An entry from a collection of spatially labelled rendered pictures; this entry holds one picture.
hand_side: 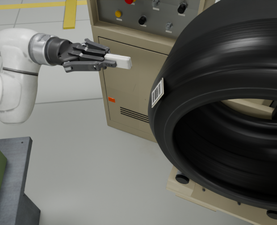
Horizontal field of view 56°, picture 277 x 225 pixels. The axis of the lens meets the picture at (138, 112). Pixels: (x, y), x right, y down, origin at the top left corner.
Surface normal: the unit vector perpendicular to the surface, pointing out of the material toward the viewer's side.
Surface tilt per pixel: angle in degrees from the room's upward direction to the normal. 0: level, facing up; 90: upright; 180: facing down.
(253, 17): 23
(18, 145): 0
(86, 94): 0
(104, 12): 90
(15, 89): 55
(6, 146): 0
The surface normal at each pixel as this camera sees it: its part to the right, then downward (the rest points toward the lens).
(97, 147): 0.00, -0.62
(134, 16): -0.39, 0.73
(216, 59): -0.64, -0.01
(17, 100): 0.62, 0.22
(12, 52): -0.31, 0.15
